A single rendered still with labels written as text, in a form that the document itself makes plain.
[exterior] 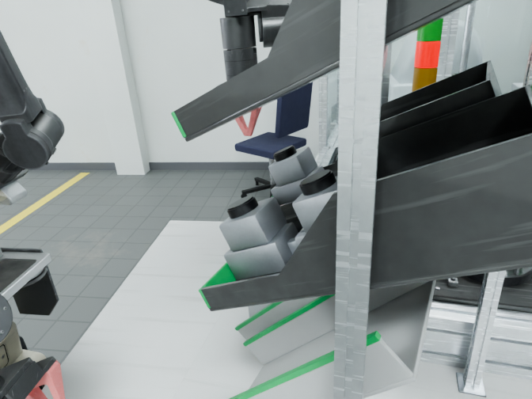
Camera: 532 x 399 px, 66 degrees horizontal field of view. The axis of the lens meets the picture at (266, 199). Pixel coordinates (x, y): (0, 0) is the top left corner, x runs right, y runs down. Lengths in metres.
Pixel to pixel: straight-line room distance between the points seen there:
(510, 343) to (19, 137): 0.90
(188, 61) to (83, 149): 1.52
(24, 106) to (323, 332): 0.63
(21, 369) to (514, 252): 0.49
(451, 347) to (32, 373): 0.62
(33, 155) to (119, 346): 0.39
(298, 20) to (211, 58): 3.69
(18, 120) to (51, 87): 3.86
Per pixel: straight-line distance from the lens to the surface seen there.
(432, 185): 0.25
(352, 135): 0.22
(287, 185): 0.52
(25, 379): 0.55
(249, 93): 0.27
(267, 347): 0.57
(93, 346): 0.91
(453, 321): 0.75
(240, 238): 0.38
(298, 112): 3.30
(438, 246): 0.27
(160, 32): 4.07
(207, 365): 0.80
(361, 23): 0.21
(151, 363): 0.83
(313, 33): 0.25
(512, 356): 0.81
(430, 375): 0.80
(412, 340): 0.37
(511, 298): 0.82
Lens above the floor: 1.43
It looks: 25 degrees down
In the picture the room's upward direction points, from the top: 4 degrees counter-clockwise
